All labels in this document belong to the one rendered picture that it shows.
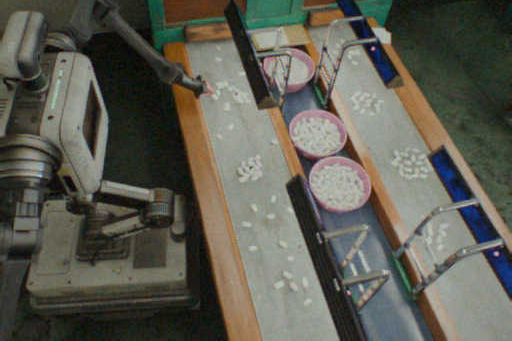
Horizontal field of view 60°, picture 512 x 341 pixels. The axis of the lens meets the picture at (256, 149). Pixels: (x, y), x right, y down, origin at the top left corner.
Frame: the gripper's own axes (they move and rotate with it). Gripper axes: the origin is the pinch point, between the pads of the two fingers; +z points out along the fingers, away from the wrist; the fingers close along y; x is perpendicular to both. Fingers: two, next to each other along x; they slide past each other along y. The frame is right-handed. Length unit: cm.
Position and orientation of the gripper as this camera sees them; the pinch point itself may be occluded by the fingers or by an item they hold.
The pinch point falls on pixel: (212, 93)
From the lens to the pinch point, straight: 211.6
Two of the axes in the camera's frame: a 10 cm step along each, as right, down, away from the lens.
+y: -2.6, -8.0, 5.4
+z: 6.9, 2.4, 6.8
